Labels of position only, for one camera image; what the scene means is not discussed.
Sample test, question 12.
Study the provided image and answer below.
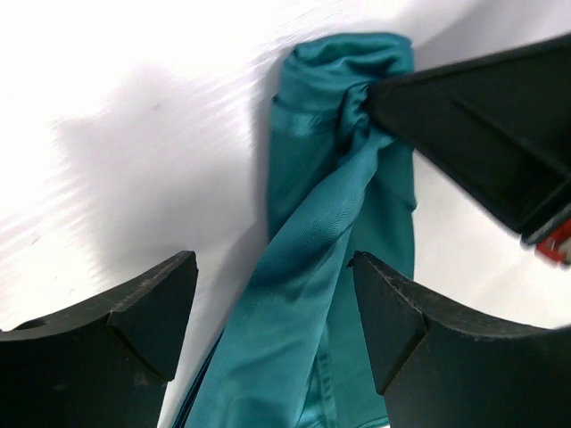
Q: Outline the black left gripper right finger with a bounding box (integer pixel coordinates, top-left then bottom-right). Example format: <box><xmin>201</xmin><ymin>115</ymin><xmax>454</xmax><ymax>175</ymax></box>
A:
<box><xmin>351</xmin><ymin>252</ymin><xmax>570</xmax><ymax>427</ymax></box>

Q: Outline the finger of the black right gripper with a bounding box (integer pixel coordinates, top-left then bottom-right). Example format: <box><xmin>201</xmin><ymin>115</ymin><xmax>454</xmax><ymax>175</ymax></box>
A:
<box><xmin>365</xmin><ymin>35</ymin><xmax>570</xmax><ymax>236</ymax></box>

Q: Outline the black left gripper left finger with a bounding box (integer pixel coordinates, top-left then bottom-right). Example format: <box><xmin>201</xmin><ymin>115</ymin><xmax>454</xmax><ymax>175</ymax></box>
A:
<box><xmin>1</xmin><ymin>251</ymin><xmax>198</xmax><ymax>427</ymax></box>

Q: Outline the teal cloth napkin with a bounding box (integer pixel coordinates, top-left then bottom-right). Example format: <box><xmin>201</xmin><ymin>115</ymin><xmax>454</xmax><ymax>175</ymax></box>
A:
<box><xmin>174</xmin><ymin>33</ymin><xmax>416</xmax><ymax>427</ymax></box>

